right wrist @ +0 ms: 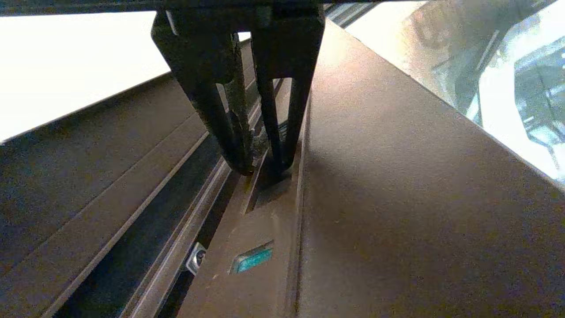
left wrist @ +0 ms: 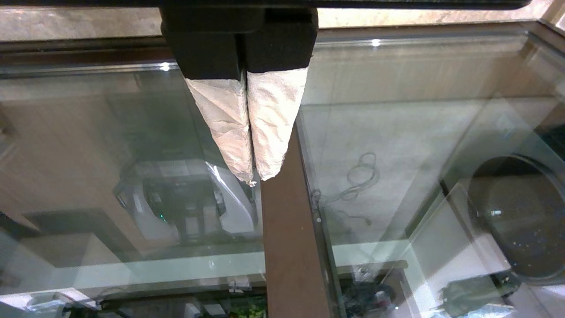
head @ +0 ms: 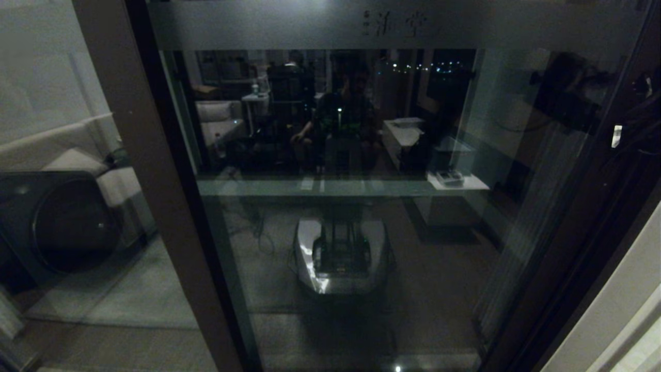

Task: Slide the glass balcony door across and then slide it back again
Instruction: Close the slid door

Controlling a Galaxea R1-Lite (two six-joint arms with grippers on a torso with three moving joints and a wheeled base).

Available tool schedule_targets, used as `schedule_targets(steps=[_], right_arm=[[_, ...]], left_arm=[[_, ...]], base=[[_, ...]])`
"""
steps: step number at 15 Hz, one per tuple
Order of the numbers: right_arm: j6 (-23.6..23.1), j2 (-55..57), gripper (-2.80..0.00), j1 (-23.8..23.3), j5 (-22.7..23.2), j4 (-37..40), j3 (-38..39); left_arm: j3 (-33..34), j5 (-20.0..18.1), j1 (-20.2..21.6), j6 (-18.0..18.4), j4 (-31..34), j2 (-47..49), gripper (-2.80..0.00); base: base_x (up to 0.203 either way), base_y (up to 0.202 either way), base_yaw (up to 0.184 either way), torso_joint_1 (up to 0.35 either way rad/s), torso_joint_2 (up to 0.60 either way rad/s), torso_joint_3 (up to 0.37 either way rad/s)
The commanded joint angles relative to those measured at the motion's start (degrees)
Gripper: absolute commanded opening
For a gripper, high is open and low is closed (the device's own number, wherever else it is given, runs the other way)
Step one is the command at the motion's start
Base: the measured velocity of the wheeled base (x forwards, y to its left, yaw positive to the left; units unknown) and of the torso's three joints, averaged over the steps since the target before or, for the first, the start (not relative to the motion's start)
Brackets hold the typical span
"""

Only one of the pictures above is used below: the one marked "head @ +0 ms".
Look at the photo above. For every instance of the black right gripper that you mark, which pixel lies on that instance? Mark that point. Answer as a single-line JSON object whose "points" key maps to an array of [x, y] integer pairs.
{"points": [[643, 124]]}

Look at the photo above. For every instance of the brown framed sliding glass door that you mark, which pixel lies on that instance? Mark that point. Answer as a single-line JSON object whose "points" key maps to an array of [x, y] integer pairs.
{"points": [[552, 268]]}

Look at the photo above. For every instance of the dark brown door jamb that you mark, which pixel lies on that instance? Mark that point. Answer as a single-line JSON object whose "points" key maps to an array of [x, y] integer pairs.
{"points": [[599, 281]]}

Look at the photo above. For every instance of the brown framed fixed glass panel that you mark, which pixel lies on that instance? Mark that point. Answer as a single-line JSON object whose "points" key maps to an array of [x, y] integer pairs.
{"points": [[175, 232]]}

